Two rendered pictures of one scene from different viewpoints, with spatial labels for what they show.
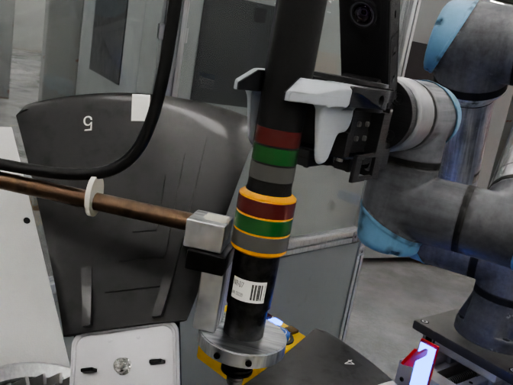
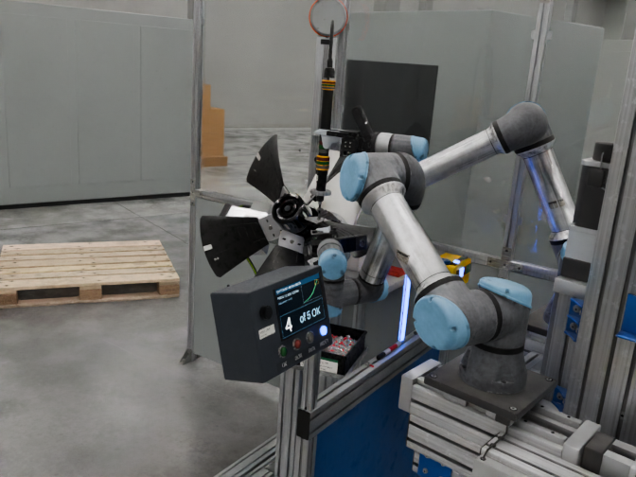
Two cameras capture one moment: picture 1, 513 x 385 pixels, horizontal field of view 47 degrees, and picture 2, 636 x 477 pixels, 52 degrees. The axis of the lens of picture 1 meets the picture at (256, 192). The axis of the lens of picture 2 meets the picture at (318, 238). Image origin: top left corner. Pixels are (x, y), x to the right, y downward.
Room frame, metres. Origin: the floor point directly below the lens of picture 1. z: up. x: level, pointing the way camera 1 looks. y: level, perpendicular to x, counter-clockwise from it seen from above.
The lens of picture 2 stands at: (0.07, -2.09, 1.71)
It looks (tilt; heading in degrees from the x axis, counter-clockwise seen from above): 15 degrees down; 80
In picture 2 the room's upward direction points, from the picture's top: 4 degrees clockwise
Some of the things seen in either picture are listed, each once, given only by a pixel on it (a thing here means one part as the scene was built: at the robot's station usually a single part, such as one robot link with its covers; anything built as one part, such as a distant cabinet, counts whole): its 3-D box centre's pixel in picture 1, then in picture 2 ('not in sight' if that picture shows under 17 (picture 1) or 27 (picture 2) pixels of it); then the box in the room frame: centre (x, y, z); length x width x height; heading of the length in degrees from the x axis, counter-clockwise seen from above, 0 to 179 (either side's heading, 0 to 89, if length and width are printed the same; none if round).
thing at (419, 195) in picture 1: (410, 205); not in sight; (0.65, -0.17, 1.36); 0.11 x 0.08 x 0.11; 64
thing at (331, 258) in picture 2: not in sight; (331, 262); (0.40, -0.42, 1.17); 0.11 x 0.08 x 0.09; 84
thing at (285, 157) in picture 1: (275, 153); not in sight; (0.42, -0.01, 1.44); 0.03 x 0.03 x 0.01
